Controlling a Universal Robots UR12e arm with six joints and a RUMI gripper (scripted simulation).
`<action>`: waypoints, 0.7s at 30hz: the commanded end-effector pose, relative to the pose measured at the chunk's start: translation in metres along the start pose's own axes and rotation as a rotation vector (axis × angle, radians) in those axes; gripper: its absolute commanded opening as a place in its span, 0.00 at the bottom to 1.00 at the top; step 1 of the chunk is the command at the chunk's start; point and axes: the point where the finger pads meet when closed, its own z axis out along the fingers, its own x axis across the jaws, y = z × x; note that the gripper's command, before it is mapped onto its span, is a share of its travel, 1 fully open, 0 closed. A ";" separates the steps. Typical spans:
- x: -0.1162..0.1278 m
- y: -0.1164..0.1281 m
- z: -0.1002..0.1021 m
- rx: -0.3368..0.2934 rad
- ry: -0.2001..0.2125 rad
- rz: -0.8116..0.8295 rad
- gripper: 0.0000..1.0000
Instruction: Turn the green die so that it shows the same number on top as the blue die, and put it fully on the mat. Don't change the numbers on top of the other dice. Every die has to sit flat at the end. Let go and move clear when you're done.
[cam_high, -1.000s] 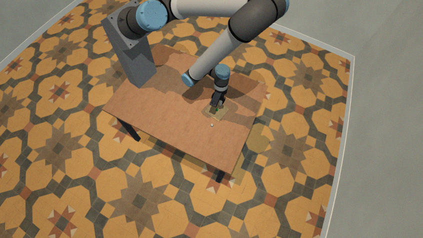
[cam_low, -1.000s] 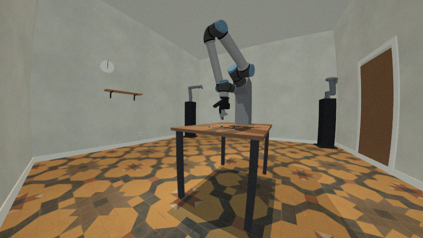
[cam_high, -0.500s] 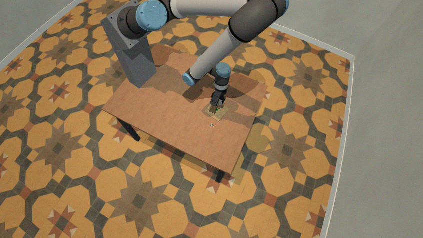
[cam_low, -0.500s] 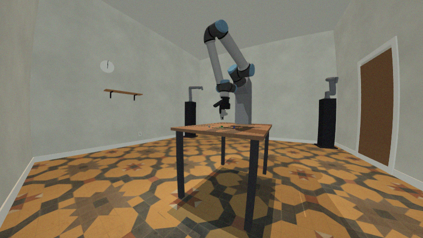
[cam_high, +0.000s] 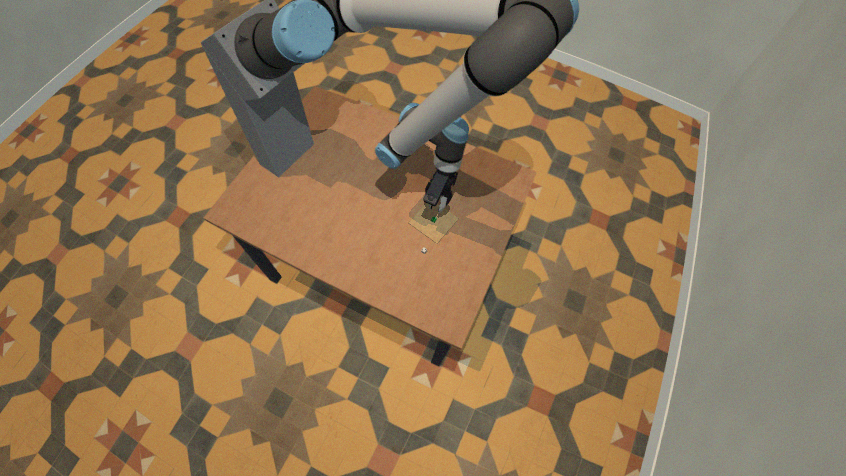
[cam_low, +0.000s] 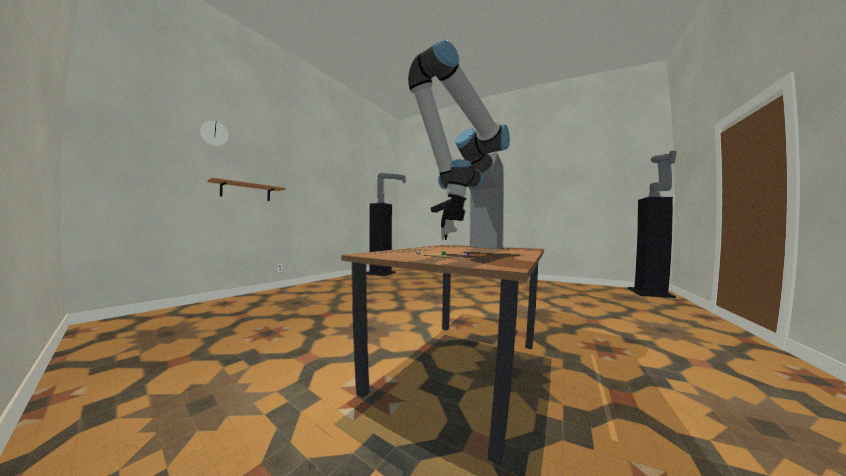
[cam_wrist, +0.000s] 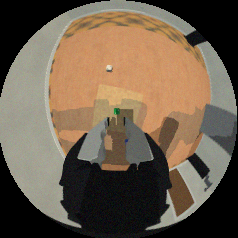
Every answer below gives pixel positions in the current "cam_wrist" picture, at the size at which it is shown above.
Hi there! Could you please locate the green die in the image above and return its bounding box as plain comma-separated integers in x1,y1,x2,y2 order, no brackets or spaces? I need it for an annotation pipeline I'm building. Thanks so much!
114,108,119,114

